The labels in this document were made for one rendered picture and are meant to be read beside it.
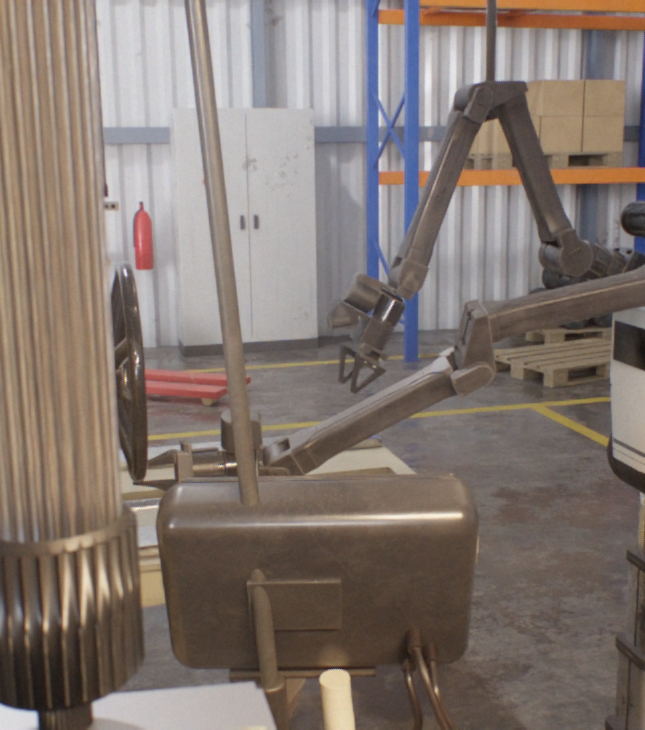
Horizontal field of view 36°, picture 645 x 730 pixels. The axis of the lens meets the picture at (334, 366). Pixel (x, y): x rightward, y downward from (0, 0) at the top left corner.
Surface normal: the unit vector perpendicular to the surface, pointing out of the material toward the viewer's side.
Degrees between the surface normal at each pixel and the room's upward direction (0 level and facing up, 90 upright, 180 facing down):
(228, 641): 109
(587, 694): 0
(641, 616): 90
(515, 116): 100
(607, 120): 90
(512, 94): 90
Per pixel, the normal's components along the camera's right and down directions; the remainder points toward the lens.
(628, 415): -0.97, 0.06
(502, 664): -0.01, -0.98
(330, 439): 0.13, 0.35
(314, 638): 0.01, 0.51
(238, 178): 0.27, 0.19
